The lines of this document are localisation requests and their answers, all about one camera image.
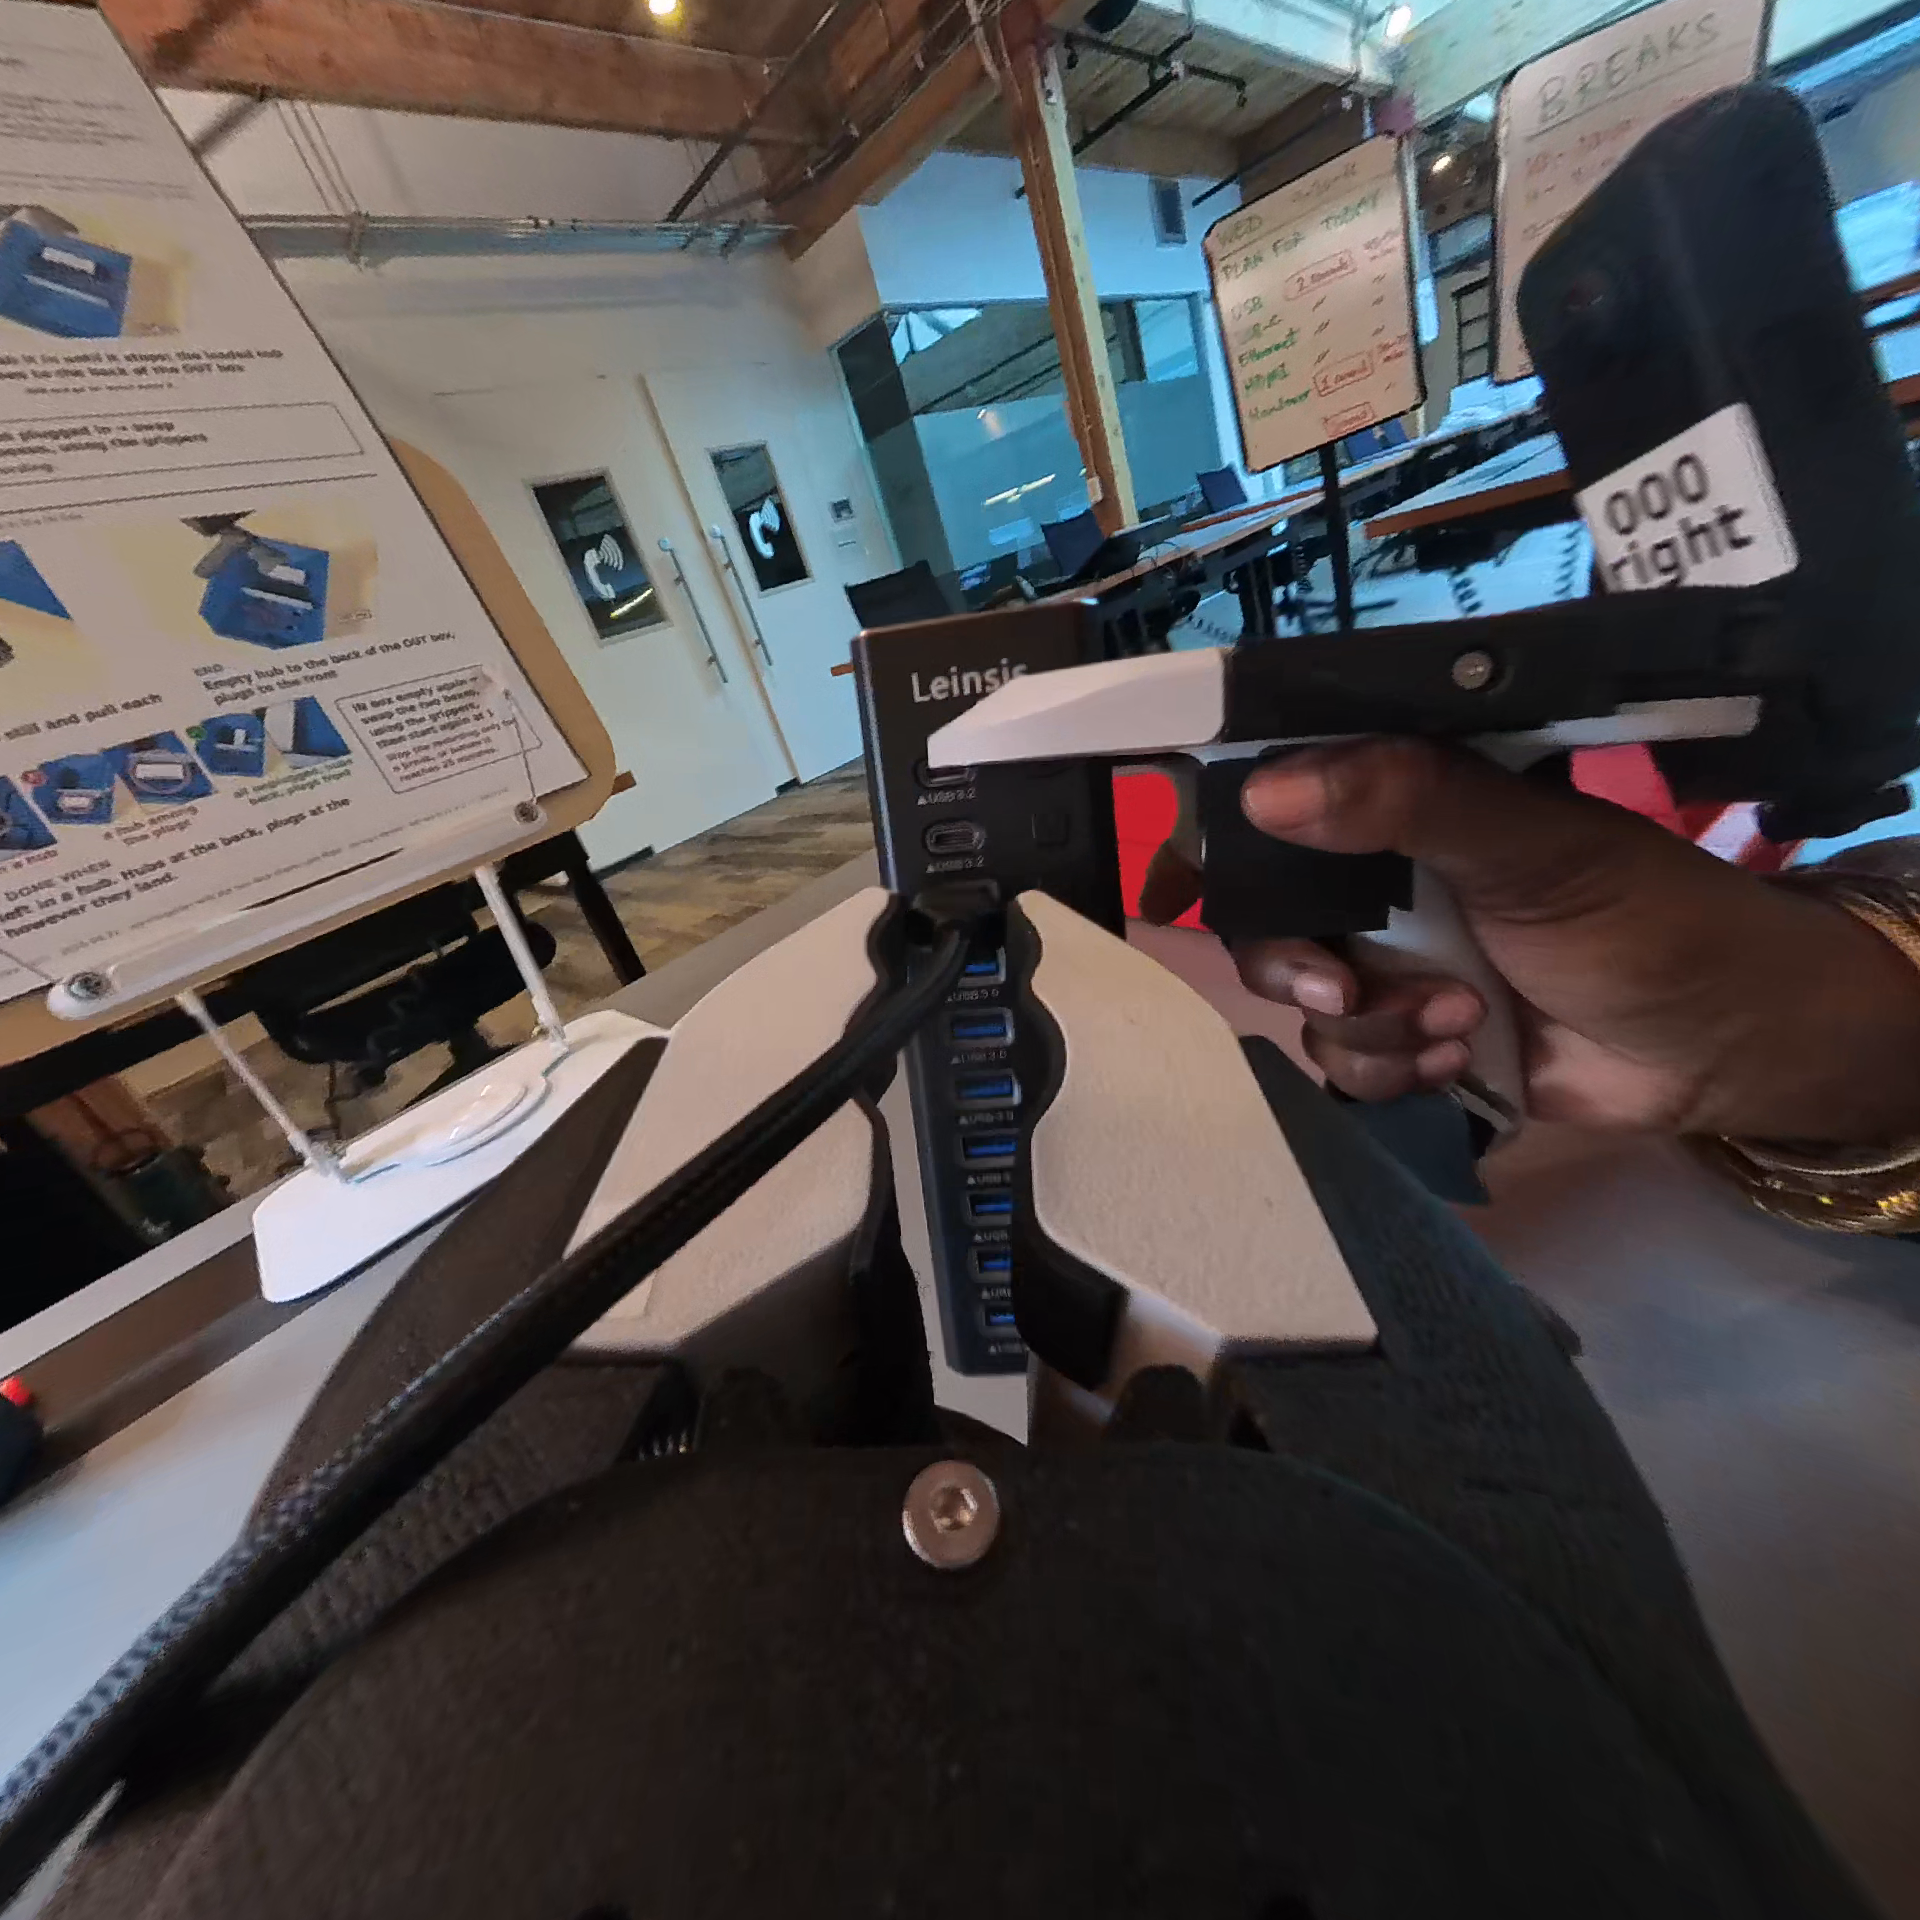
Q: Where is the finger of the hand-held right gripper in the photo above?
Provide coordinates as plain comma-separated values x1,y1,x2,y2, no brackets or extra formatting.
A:
926,648,1236,774

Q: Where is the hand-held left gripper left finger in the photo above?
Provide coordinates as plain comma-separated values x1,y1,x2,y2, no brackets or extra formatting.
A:
566,886,937,1420

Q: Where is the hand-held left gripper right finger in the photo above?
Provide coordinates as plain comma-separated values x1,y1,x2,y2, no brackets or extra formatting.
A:
1014,889,1384,1397

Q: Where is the black usb hub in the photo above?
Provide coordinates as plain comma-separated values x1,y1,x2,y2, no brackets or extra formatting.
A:
849,607,1129,1379

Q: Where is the black braided usb cable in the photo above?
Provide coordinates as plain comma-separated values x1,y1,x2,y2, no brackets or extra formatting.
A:
0,883,1005,1862

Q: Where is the person's right hand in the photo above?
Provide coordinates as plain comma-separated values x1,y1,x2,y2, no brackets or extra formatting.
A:
1236,741,1920,1148

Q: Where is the large handwritten whiteboard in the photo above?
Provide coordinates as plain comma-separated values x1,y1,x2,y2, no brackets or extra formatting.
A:
1487,0,1775,387

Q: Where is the white poster stand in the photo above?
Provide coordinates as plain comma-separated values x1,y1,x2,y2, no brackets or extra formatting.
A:
44,682,671,1302

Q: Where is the black phone sign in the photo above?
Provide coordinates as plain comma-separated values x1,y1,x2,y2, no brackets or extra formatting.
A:
527,472,671,645
706,443,812,595

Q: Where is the handwritten plan whiteboard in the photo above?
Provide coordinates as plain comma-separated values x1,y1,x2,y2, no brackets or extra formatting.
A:
1199,132,1429,633

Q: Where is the black office chair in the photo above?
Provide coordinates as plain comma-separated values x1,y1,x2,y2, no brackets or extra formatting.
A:
224,877,561,1113

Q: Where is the wooden easel board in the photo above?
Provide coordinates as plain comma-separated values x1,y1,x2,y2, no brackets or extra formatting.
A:
0,434,621,1074

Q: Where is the metal conduit pipe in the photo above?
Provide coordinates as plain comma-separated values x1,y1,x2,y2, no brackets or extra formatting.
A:
239,214,795,267

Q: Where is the instruction poster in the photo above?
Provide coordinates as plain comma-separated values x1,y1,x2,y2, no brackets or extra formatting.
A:
0,0,589,1010

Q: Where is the wooden support post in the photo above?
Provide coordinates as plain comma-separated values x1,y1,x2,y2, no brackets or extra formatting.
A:
1001,35,1141,540

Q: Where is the gold bracelet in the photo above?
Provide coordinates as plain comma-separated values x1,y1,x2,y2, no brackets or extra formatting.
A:
1687,870,1920,1241

